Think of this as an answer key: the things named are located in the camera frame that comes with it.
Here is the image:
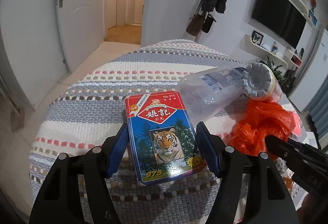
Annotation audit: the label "orange panda snack bag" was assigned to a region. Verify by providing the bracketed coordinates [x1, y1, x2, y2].
[282, 177, 294, 192]

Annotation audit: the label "tiger playing card box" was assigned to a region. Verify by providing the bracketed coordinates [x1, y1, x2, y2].
[125, 91, 206, 186]

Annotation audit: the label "pink yellow bottle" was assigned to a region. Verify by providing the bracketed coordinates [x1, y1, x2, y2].
[241, 63, 282, 103]

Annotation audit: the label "person right hand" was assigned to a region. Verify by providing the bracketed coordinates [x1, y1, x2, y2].
[297, 193, 328, 224]

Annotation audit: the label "white dotted paper wrapper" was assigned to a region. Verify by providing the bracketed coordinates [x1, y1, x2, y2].
[275, 157, 294, 179]

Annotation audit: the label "pink coat rack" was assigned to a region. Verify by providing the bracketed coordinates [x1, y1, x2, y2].
[195, 0, 211, 44]

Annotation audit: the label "red white rounded shelf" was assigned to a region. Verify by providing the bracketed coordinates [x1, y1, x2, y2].
[283, 48, 302, 68]

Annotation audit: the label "pink tissue packet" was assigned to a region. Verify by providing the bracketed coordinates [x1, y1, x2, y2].
[291, 111, 302, 137]

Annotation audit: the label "blue and beige curtains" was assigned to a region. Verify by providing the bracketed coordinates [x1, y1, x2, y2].
[305, 84, 327, 144]

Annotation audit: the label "butterfly picture frame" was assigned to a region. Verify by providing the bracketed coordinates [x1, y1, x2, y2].
[251, 31, 263, 45]

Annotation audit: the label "potted green plant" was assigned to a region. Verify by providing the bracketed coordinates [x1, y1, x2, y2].
[252, 55, 286, 85]

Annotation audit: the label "clear plastic bottle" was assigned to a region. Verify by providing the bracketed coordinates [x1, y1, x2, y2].
[175, 65, 248, 125]

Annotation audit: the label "white door with handle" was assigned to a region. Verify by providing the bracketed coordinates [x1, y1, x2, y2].
[57, 0, 105, 73]

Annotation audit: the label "black wall television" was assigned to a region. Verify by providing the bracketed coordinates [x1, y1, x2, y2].
[252, 0, 306, 49]

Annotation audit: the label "brown hanging bag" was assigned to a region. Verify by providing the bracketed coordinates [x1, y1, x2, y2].
[186, 2, 206, 37]

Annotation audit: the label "white standing air conditioner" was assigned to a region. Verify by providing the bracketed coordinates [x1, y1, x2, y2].
[288, 28, 327, 111]

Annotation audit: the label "orange plastic bag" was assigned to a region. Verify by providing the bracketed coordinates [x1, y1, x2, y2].
[229, 99, 296, 156]

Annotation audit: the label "white lower wall shelf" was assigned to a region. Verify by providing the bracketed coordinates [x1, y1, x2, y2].
[245, 34, 288, 69]

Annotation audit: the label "black acoustic guitar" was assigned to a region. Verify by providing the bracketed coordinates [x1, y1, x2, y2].
[280, 69, 296, 95]

